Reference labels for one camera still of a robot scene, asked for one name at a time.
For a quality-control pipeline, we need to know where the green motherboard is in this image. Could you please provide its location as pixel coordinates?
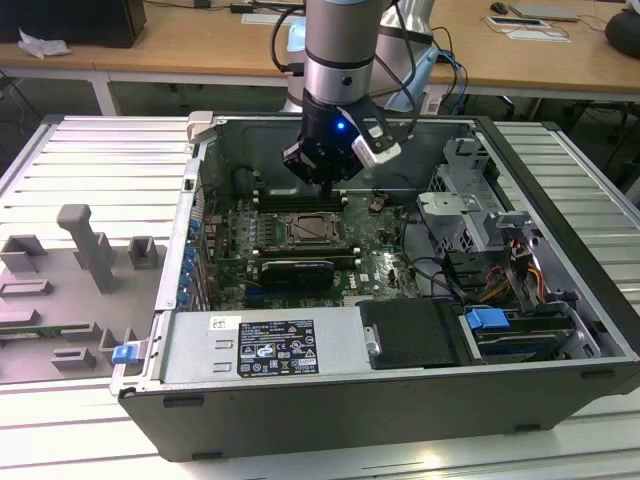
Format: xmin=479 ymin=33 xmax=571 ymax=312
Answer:
xmin=199 ymin=189 xmax=426 ymax=309

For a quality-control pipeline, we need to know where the silver metal drive cage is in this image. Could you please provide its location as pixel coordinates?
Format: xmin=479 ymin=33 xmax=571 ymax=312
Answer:
xmin=416 ymin=135 xmax=506 ymax=254

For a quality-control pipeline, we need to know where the black box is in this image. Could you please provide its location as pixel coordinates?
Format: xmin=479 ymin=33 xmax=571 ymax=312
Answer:
xmin=0 ymin=0 xmax=147 ymax=49

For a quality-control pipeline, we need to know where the hard disk in blue carrier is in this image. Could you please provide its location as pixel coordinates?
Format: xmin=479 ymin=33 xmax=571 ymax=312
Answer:
xmin=462 ymin=307 xmax=574 ymax=362

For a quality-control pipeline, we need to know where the silver CPU with green edge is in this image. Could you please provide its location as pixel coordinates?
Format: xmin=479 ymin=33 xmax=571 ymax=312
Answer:
xmin=295 ymin=218 xmax=330 ymax=241

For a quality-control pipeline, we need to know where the white tray with dark strip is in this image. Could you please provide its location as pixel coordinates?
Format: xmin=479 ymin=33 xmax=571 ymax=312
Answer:
xmin=480 ymin=14 xmax=549 ymax=29

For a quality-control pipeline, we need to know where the silver power supply with label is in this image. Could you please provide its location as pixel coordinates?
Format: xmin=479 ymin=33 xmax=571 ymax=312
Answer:
xmin=159 ymin=307 xmax=371 ymax=384

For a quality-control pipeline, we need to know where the wooden desk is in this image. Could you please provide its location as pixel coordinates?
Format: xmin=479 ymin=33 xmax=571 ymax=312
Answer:
xmin=0 ymin=0 xmax=640 ymax=119

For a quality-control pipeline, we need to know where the grey case latch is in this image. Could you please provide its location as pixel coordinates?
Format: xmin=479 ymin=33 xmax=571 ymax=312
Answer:
xmin=185 ymin=110 xmax=216 ymax=146

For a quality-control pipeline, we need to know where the black RAM slot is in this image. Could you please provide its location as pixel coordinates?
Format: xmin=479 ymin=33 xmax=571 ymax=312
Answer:
xmin=256 ymin=199 xmax=352 ymax=207
xmin=256 ymin=194 xmax=351 ymax=202
xmin=255 ymin=189 xmax=351 ymax=198
xmin=255 ymin=242 xmax=362 ymax=253
xmin=257 ymin=203 xmax=352 ymax=213
xmin=257 ymin=249 xmax=365 ymax=261

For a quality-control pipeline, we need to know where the green RAM stick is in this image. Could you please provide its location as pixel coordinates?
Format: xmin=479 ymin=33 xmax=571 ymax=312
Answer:
xmin=0 ymin=324 xmax=94 ymax=339

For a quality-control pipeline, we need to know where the white wrist camera on bracket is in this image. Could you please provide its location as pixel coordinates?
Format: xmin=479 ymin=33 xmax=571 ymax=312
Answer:
xmin=339 ymin=104 xmax=403 ymax=165

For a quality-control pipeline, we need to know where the crumpled white wrapper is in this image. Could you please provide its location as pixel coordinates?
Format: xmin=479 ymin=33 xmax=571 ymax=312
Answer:
xmin=17 ymin=27 xmax=71 ymax=59

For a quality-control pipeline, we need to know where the black plastic shroud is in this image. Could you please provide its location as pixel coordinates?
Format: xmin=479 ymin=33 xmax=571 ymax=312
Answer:
xmin=359 ymin=299 xmax=464 ymax=371

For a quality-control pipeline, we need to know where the black and silver PC case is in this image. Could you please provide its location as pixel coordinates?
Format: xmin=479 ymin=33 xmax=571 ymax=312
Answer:
xmin=107 ymin=109 xmax=640 ymax=464

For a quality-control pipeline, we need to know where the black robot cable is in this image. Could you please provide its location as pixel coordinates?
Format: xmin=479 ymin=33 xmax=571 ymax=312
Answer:
xmin=270 ymin=4 xmax=309 ymax=76

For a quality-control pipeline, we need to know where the CPU socket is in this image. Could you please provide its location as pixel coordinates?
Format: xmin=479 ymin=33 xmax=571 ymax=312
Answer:
xmin=280 ymin=212 xmax=348 ymax=248

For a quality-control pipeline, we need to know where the orange yellow wire bundle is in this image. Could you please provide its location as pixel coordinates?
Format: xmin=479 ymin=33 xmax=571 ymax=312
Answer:
xmin=479 ymin=264 xmax=544 ymax=304

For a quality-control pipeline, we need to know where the black graphics card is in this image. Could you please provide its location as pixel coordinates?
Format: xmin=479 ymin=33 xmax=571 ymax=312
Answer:
xmin=259 ymin=257 xmax=337 ymax=292

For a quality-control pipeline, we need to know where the white paper sheet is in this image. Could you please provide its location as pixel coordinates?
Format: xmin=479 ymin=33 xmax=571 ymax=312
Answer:
xmin=501 ymin=27 xmax=572 ymax=44

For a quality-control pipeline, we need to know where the black round bag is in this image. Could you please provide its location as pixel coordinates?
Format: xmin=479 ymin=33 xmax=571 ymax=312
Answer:
xmin=604 ymin=9 xmax=640 ymax=59

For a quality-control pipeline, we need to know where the grey parts rack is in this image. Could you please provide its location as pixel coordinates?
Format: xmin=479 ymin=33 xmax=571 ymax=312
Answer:
xmin=0 ymin=202 xmax=169 ymax=386

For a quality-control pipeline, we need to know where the grey closed laptop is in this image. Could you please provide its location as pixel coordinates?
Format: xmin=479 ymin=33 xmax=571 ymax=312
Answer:
xmin=507 ymin=2 xmax=581 ymax=24

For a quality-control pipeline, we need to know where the thick black cable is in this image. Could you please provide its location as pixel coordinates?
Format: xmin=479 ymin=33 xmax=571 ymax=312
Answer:
xmin=402 ymin=207 xmax=469 ymax=306

